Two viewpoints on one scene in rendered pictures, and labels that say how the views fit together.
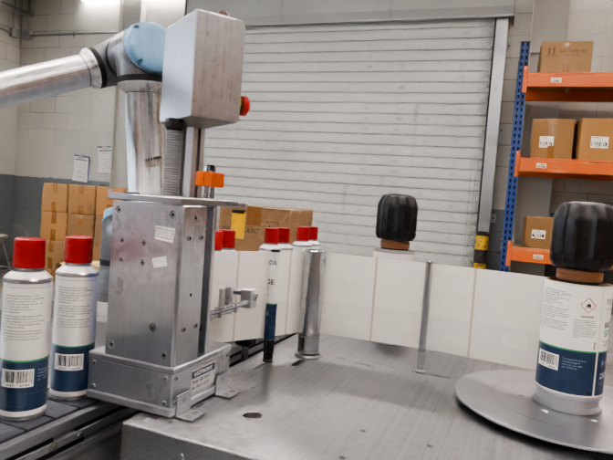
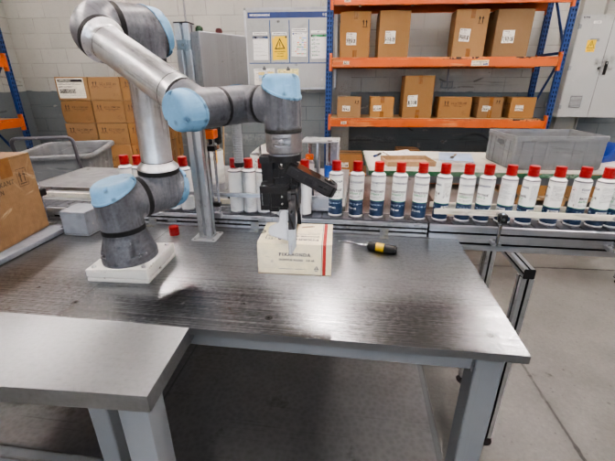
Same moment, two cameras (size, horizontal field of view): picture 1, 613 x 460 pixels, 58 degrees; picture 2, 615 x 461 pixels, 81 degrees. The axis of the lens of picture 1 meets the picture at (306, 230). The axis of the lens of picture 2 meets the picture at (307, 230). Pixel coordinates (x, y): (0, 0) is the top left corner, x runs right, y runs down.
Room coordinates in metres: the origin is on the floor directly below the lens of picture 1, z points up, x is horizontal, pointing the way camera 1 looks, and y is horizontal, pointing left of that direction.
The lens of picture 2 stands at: (1.12, 1.50, 1.34)
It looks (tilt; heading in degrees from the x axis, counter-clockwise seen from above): 22 degrees down; 256
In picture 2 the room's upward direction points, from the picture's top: straight up
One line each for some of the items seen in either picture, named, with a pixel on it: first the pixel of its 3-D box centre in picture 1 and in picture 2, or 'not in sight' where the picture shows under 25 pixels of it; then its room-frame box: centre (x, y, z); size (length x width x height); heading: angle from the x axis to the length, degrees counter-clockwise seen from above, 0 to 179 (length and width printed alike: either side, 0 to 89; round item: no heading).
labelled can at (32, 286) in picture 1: (25, 326); (356, 188); (0.63, 0.32, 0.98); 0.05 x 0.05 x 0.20
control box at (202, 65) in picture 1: (202, 74); (216, 69); (1.09, 0.23, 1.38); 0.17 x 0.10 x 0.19; 33
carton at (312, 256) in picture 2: not in sight; (296, 247); (0.95, 0.76, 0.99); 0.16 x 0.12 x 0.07; 161
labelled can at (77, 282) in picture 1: (75, 315); (336, 188); (0.70, 0.29, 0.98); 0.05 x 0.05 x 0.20
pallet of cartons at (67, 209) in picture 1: (118, 247); not in sight; (5.22, 1.77, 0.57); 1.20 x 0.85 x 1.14; 163
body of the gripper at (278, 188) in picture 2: not in sight; (282, 181); (0.98, 0.75, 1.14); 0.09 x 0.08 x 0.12; 161
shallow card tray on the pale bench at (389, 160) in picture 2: not in sight; (406, 160); (-0.22, -0.83, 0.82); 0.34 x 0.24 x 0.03; 167
